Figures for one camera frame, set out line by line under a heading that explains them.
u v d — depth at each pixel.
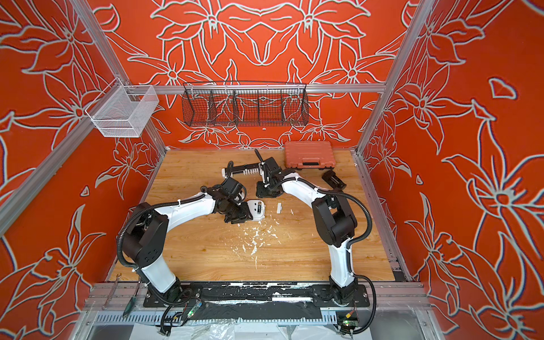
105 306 0.71
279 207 0.95
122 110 0.92
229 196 0.72
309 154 1.11
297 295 0.74
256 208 0.92
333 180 1.04
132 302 0.72
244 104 1.00
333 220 0.51
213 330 0.67
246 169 1.09
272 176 0.71
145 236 0.47
